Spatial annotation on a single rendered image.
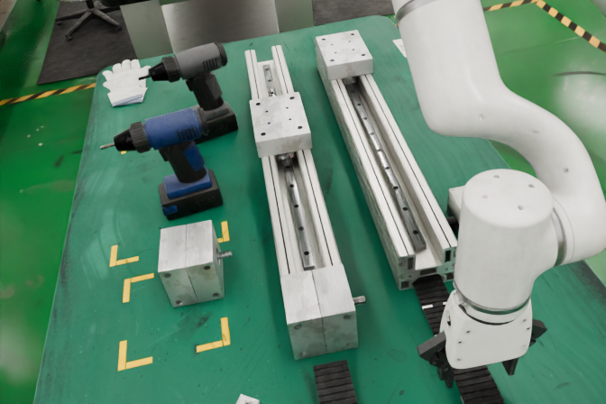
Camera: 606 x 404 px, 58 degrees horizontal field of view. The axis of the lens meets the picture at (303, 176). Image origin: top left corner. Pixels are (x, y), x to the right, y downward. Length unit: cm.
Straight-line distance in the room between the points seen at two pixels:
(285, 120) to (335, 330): 47
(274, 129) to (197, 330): 42
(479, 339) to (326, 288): 25
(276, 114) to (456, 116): 63
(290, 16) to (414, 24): 194
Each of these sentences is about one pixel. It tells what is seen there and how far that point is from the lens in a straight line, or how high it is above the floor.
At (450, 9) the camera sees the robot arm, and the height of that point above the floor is 129.
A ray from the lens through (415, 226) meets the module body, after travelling 97.
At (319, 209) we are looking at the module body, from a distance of 97.
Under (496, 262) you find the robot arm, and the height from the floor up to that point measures 110.
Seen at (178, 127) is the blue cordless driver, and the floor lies 98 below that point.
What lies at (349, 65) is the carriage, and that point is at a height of 90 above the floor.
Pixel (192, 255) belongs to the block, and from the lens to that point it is 93.
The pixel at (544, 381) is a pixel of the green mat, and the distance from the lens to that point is 89.
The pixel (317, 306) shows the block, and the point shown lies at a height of 87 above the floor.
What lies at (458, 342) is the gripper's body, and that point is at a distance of 69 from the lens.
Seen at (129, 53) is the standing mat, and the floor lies 2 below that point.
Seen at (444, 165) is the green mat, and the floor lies 78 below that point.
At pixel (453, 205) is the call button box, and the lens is 104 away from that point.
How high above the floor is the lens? 153
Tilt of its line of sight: 40 degrees down
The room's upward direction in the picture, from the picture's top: 8 degrees counter-clockwise
